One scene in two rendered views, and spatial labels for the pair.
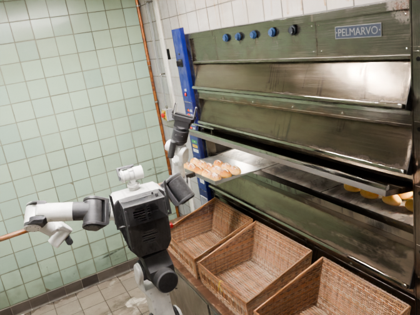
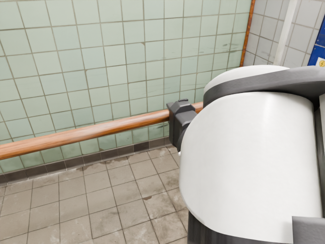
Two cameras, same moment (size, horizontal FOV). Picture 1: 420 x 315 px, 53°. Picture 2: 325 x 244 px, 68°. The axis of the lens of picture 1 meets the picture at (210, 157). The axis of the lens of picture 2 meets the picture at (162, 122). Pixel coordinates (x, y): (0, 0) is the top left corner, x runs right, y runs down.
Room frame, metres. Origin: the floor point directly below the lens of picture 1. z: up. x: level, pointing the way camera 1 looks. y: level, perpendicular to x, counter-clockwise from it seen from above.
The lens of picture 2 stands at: (1.76, 0.93, 1.51)
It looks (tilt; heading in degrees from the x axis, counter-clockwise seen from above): 33 degrees down; 5
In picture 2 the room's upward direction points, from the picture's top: straight up
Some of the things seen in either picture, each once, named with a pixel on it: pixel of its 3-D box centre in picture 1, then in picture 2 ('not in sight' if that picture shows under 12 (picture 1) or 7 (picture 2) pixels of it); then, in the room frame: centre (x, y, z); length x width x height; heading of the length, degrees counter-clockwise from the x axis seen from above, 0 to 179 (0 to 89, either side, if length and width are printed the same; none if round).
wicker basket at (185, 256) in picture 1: (207, 234); not in sight; (2.75, 0.11, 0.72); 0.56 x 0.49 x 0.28; 25
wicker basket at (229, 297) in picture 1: (252, 267); not in sight; (2.22, -0.15, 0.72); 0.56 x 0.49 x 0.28; 27
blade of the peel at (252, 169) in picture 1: (216, 166); not in sight; (2.80, -0.04, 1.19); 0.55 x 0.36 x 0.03; 28
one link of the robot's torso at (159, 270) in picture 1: (155, 265); not in sight; (1.93, 0.36, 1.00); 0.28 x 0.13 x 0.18; 27
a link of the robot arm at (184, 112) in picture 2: not in sight; (190, 136); (2.19, 0.91, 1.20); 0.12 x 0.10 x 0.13; 27
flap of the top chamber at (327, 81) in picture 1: (268, 78); not in sight; (2.35, -0.39, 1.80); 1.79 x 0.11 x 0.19; 26
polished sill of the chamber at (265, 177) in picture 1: (283, 184); not in sight; (2.36, -0.41, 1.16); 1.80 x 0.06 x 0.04; 26
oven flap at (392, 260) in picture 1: (282, 207); not in sight; (2.35, -0.39, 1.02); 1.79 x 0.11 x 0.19; 26
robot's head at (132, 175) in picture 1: (132, 175); not in sight; (2.01, 0.40, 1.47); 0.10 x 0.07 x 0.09; 109
